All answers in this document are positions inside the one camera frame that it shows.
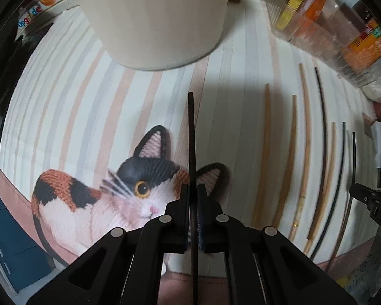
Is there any orange printed packet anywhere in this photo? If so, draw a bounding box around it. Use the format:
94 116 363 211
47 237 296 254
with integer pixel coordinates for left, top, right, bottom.
341 17 381 77

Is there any fruit print box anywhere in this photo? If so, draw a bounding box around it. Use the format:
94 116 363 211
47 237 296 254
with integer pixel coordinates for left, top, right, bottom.
16 0 77 37

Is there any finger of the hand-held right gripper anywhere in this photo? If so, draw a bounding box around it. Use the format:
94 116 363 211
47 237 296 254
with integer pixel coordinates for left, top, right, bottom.
349 182 381 214

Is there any cat print striped tablecloth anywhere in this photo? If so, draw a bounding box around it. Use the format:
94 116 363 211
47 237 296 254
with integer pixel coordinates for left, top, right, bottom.
0 0 381 280

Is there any dark appliance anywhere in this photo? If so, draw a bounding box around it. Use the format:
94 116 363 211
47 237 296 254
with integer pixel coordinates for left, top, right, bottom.
0 9 30 161

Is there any white folded paper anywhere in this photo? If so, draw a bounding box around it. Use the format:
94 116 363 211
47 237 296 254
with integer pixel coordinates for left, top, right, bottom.
370 122 381 168

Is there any white plastic bag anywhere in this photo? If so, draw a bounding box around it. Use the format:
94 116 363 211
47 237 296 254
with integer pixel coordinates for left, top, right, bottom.
363 79 381 103

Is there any clear plastic storage container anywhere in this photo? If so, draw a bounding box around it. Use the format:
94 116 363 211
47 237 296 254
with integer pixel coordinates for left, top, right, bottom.
266 0 381 88

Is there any wooden chopstick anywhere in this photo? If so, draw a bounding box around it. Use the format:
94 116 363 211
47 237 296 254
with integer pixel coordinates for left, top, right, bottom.
288 63 312 241
303 121 337 253
272 94 298 230

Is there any yellow label packet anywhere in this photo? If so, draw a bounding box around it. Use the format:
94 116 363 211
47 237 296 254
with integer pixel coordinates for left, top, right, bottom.
277 0 315 29

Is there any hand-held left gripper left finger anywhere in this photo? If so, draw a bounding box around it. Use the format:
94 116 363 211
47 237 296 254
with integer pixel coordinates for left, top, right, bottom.
27 184 190 305

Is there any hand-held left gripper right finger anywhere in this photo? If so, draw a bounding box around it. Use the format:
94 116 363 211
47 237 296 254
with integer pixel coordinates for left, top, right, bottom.
197 184 358 305

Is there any cream cylindrical utensil holder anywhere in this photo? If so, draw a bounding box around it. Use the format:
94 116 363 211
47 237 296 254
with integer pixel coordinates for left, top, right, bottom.
64 0 233 71

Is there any small brown card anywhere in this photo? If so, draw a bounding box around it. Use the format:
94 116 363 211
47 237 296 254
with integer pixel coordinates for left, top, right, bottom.
361 111 374 139

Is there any plain orange packet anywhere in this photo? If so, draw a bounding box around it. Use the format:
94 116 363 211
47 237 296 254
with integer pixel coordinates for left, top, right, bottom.
294 0 334 43

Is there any black chopstick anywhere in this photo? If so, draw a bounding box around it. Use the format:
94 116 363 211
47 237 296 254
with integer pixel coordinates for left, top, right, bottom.
310 121 347 259
306 67 331 242
188 92 199 305
327 132 357 272

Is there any blue cabinet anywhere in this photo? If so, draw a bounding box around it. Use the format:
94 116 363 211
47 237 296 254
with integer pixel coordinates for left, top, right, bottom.
0 175 56 294

